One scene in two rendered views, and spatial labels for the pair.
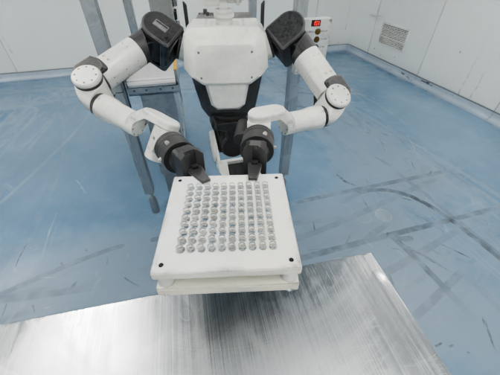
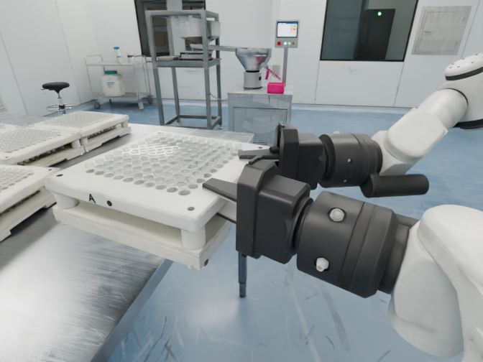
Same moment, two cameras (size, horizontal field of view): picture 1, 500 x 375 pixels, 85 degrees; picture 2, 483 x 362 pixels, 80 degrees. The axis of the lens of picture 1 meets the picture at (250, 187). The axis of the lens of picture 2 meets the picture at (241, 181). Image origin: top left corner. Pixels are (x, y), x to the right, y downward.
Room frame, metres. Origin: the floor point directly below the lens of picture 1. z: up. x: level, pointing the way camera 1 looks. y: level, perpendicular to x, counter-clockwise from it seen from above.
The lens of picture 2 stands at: (0.65, -0.27, 1.26)
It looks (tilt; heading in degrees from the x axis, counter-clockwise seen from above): 27 degrees down; 117
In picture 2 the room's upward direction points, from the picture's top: straight up
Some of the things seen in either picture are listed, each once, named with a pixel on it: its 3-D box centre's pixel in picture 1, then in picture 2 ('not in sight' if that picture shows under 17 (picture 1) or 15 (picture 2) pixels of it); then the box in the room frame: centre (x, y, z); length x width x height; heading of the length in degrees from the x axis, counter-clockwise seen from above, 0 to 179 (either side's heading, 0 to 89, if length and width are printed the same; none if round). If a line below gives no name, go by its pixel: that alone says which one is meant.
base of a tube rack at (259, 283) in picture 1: (229, 234); (175, 192); (0.36, 0.04, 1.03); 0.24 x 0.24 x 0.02; 3
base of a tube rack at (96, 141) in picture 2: not in sight; (84, 134); (-0.38, 0.41, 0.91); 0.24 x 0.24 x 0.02; 9
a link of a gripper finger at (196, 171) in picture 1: (199, 173); (258, 152); (0.48, 0.11, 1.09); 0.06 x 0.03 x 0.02; 35
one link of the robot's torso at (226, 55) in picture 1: (226, 62); not in sight; (1.06, 0.08, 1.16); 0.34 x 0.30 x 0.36; 94
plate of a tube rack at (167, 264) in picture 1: (228, 217); (171, 166); (0.36, 0.04, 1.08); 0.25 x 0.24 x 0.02; 93
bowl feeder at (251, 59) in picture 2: not in sight; (259, 68); (-0.61, 2.61, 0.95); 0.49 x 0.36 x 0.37; 17
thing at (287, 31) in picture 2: not in sight; (285, 54); (-0.39, 2.77, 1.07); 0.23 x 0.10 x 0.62; 17
